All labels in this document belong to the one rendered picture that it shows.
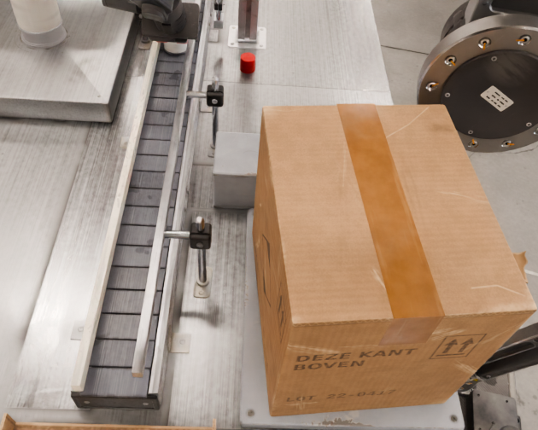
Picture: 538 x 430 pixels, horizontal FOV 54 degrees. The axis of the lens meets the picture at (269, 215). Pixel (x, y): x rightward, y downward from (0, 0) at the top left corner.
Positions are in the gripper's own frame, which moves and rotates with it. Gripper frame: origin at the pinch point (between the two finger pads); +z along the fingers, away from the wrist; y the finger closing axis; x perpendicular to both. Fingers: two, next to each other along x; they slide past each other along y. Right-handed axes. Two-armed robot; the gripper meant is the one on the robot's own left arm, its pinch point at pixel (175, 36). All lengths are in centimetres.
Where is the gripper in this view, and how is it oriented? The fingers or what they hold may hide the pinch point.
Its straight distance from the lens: 112.7
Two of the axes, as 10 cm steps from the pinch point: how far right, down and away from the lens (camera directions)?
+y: -10.0, -0.5, -0.7
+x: -0.5, 10.0, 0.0
